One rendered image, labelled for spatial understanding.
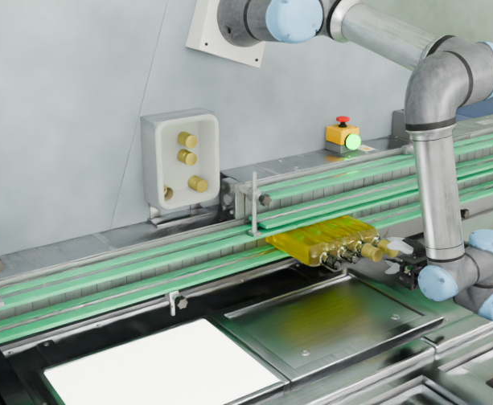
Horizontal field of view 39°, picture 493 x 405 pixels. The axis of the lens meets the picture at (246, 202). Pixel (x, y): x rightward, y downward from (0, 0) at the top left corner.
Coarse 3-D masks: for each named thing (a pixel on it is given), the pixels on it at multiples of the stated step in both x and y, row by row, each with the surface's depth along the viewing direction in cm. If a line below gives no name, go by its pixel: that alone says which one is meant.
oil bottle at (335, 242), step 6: (300, 228) 185; (306, 228) 184; (312, 228) 184; (318, 228) 184; (324, 228) 184; (312, 234) 181; (318, 234) 180; (324, 234) 180; (330, 234) 180; (336, 234) 180; (324, 240) 177; (330, 240) 176; (336, 240) 177; (342, 240) 177; (330, 246) 176; (336, 246) 176; (342, 246) 176; (330, 252) 176; (336, 252) 176
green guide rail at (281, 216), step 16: (480, 160) 229; (416, 176) 213; (352, 192) 200; (368, 192) 201; (384, 192) 200; (400, 192) 202; (288, 208) 188; (304, 208) 189; (320, 208) 188; (336, 208) 189; (272, 224) 178
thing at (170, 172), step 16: (160, 128) 166; (176, 128) 176; (192, 128) 179; (208, 128) 177; (160, 144) 167; (176, 144) 178; (208, 144) 178; (160, 160) 168; (176, 160) 179; (208, 160) 180; (160, 176) 170; (176, 176) 181; (208, 176) 182; (160, 192) 171; (176, 192) 181; (192, 192) 181; (208, 192) 181
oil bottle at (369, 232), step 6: (342, 216) 192; (348, 216) 192; (342, 222) 189; (348, 222) 188; (354, 222) 188; (360, 222) 188; (354, 228) 185; (360, 228) 184; (366, 228) 184; (372, 228) 184; (366, 234) 182; (372, 234) 182; (378, 234) 183; (366, 240) 182
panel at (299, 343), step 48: (288, 288) 184; (336, 288) 185; (384, 288) 184; (144, 336) 162; (240, 336) 162; (288, 336) 163; (336, 336) 163; (384, 336) 162; (48, 384) 145; (288, 384) 146
